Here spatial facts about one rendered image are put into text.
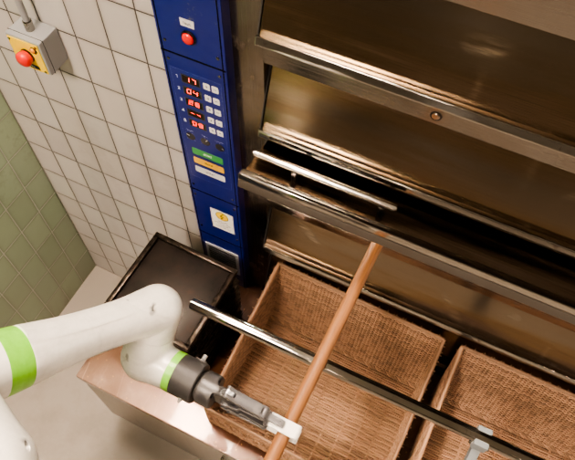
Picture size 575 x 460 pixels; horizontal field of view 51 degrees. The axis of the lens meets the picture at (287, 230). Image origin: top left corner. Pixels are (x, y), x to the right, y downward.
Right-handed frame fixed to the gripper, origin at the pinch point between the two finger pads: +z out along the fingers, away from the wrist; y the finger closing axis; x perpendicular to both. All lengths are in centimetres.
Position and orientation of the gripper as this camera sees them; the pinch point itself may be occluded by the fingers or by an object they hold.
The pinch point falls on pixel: (284, 428)
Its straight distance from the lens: 133.5
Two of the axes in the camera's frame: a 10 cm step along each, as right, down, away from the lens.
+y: -0.2, 5.2, 8.6
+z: 8.9, 3.9, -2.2
